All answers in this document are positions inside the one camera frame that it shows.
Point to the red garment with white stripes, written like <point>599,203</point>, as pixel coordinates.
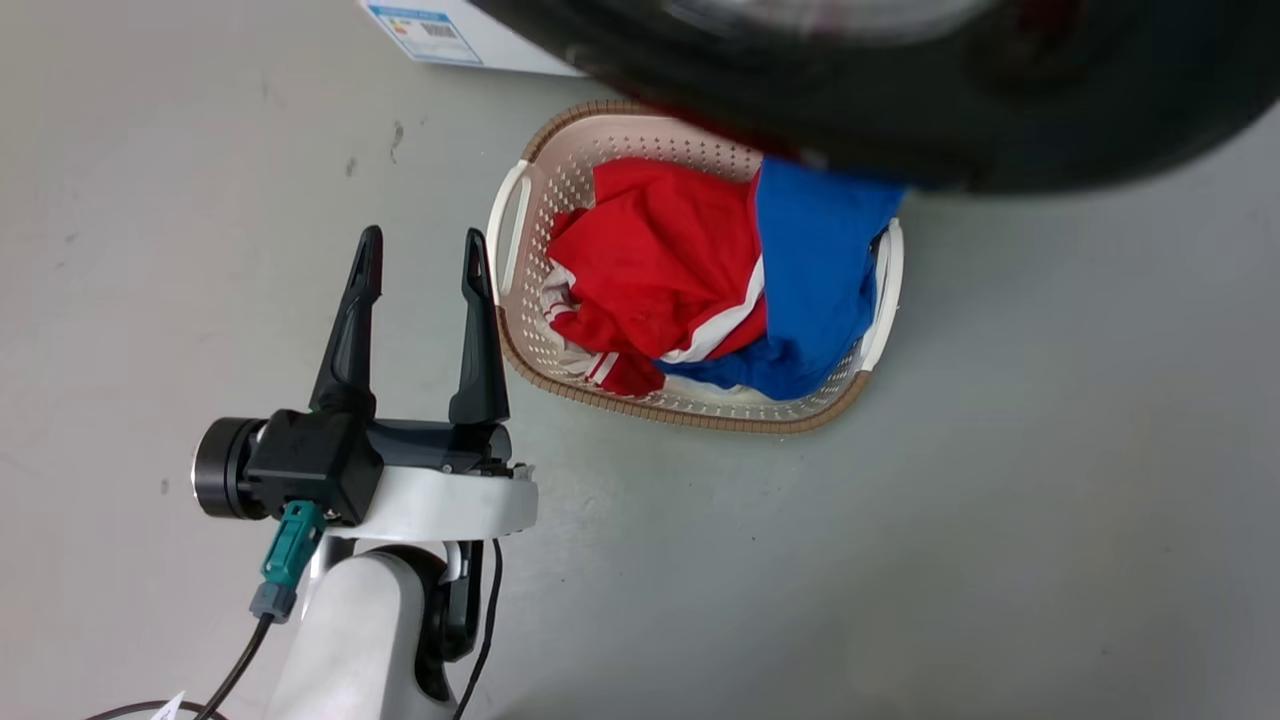
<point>660,260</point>

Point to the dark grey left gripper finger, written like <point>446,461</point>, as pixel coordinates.
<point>480,370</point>
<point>350,350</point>

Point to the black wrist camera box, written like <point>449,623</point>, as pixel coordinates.
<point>310,465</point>

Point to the blue garment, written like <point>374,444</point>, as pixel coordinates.
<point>815,270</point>

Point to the beige perforated laundry basket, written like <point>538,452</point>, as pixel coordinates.
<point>560,190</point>

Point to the blue-edged energy label sticker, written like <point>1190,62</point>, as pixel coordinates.
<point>425,32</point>

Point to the white washing machine body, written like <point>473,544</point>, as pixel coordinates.
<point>520,40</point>

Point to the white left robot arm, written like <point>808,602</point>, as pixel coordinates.
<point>350,640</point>

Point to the white and grey left gripper body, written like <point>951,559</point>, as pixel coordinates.
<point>450,500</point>

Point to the black round washing machine door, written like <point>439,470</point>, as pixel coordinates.
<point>1000,110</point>

